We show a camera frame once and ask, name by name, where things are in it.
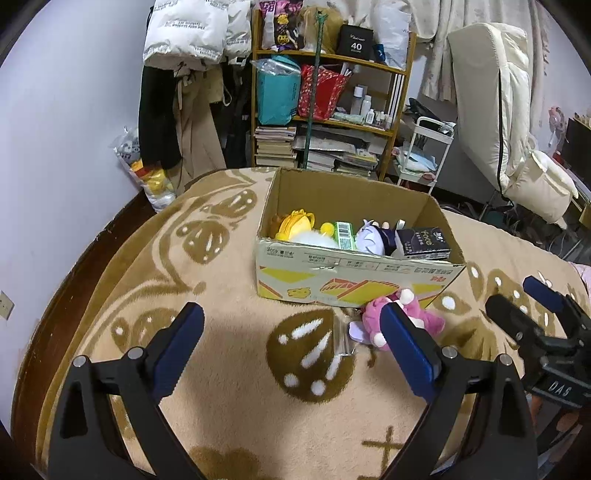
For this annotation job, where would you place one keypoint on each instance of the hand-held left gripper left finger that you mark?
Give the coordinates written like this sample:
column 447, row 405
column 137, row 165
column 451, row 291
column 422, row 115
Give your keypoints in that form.
column 178, row 350

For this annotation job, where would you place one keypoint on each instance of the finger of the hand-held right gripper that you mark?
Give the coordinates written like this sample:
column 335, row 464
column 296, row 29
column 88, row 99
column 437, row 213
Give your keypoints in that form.
column 545, row 290
column 508, row 311

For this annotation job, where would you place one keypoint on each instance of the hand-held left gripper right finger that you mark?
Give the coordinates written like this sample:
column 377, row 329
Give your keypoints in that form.
column 408, row 350

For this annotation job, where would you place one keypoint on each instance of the pink plush toy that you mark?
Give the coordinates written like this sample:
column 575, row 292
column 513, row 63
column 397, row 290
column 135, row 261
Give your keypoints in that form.
column 422, row 314

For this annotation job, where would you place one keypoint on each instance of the cardboard box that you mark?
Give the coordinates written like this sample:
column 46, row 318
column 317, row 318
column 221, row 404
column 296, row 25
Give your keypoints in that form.
column 351, row 272

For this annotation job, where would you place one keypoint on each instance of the black tissue pack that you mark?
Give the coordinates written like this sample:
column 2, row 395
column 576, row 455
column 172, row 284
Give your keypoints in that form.
column 422, row 242

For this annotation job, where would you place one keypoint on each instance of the purple-haired plush doll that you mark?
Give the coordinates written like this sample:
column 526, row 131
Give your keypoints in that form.
column 371, row 237

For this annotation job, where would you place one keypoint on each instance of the green and white packet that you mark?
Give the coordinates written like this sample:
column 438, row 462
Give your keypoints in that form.
column 345, row 235

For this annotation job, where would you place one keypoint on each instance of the yellow and white plush toy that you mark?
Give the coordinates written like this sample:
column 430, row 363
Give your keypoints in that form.
column 298, row 226

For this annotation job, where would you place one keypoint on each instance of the beige patterned blanket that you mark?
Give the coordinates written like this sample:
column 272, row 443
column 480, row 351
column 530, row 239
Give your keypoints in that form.
column 231, row 277

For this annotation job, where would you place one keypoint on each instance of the black monitor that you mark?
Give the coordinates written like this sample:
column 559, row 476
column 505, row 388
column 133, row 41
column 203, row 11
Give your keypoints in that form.
column 579, row 143

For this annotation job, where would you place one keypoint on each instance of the pink fan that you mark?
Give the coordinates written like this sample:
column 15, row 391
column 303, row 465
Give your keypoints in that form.
column 557, row 120

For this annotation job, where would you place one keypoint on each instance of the plastic bag of toys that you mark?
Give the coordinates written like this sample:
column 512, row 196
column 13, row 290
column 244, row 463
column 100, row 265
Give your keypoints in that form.
column 147, row 175

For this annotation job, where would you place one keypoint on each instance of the white utility cart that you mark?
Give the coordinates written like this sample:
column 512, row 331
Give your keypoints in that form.
column 434, row 127

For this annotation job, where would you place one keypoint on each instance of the large stack of books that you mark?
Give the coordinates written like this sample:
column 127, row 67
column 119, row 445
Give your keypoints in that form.
column 346, row 159

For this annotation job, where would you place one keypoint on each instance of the white padded recliner chair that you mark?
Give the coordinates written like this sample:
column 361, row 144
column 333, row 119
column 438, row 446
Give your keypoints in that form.
column 485, row 92

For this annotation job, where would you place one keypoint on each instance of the beige hanging garment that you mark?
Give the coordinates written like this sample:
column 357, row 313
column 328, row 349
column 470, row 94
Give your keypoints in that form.
column 198, row 129

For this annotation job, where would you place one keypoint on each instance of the small stack of books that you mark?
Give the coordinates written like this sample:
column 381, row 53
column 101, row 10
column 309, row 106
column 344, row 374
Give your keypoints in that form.
column 274, row 145

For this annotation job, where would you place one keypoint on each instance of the black hanging garment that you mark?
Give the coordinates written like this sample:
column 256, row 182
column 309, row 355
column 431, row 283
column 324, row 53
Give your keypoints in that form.
column 157, row 120

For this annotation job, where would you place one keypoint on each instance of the group of cosmetic bottles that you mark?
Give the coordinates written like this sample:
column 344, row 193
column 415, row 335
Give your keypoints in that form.
column 369, row 108

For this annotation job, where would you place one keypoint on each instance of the red gift bag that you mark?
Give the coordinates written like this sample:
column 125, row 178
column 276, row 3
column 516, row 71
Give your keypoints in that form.
column 330, row 92

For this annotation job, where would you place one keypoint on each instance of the green pole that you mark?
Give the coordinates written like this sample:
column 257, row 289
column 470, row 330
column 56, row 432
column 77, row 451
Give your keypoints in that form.
column 314, row 92

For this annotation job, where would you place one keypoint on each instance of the teal bag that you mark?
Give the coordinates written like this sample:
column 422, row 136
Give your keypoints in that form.
column 277, row 92

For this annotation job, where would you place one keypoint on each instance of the wooden shelf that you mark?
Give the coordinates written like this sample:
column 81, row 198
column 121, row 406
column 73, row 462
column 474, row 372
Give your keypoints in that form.
column 369, row 62

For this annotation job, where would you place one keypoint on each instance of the clear plastic bag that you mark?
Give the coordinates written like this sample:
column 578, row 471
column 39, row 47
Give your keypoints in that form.
column 392, row 32

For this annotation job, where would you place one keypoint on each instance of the black box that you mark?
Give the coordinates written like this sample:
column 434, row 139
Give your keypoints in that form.
column 355, row 44

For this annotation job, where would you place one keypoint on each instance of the white puffer jacket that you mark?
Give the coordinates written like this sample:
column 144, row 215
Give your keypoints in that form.
column 184, row 27

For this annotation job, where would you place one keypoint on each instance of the purple printed bag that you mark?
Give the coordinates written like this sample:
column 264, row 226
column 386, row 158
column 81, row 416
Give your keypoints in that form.
column 281, row 25

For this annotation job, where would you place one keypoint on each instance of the wooden bed frame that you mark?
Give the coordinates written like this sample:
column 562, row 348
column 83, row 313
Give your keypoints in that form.
column 60, row 300

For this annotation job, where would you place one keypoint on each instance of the wall socket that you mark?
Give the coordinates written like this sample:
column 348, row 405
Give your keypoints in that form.
column 5, row 304

